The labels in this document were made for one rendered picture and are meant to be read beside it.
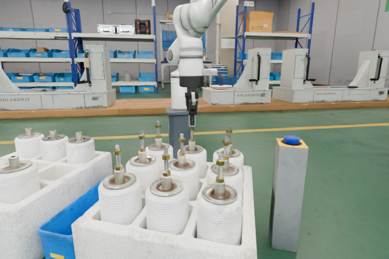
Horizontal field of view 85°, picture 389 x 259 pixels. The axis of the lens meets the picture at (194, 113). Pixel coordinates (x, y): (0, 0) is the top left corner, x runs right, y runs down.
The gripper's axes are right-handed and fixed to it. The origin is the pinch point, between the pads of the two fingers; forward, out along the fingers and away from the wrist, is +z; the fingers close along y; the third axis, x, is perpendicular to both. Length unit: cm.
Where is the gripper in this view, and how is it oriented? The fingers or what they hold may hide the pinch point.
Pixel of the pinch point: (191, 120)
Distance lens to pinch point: 68.3
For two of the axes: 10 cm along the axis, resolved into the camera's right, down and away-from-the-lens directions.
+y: 1.3, 2.0, -9.7
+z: 0.1, 9.8, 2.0
